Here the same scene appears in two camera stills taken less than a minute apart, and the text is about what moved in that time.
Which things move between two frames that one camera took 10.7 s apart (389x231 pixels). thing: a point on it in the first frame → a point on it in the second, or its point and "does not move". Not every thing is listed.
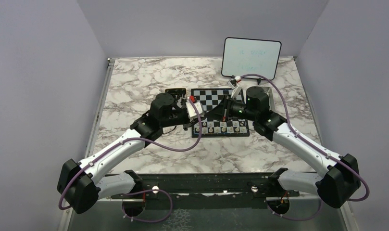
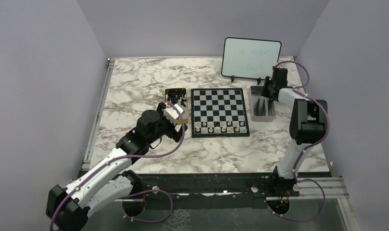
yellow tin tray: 179,95 does not move
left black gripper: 190,123 → 173,134
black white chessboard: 208,98 does not move
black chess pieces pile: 177,93 does not move
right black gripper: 222,110 → 264,92
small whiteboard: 245,56 does not move
